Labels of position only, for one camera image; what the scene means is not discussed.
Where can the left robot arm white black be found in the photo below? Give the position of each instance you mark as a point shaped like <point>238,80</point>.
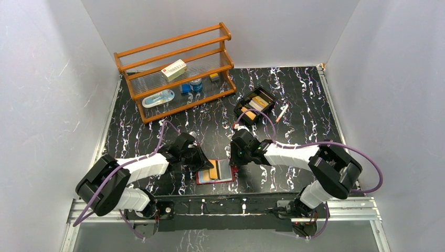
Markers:
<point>106,185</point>

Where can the orange wooden shelf rack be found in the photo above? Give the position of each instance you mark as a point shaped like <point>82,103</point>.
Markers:
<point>204,51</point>

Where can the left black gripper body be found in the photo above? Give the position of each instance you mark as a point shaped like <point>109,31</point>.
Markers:
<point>197,157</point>

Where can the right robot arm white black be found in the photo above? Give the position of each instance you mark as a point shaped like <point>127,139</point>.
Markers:
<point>335,171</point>

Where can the small yellow black block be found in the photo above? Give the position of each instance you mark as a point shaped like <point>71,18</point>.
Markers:
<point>215,77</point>

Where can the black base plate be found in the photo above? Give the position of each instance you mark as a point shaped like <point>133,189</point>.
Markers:
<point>275,211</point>

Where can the gold card in tray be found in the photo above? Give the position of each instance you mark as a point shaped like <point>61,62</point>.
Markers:
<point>251,115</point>

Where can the red card holder wallet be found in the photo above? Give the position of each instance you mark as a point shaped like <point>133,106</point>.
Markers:
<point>222,172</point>

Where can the white blue blister pack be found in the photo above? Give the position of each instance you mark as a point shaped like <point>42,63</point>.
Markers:
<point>159,98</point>

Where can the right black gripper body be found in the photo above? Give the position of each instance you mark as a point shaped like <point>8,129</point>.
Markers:
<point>243,155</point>

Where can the white orange pen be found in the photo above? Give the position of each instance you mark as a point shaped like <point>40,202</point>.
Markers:
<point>283,111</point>

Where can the small blue box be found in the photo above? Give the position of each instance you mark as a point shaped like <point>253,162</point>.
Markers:
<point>185,88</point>

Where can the gold credit card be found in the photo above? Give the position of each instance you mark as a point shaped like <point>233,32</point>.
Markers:
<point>204,176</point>
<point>213,172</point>

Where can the white cardboard box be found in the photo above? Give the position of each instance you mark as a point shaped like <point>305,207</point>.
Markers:
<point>174,70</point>

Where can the black plastic card tray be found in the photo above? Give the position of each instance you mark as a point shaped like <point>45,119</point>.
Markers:
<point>243,103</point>

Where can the blue white round tin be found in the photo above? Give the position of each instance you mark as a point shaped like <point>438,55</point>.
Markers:
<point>196,85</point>

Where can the white card stack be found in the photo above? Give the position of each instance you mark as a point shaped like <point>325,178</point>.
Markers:
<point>258,103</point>

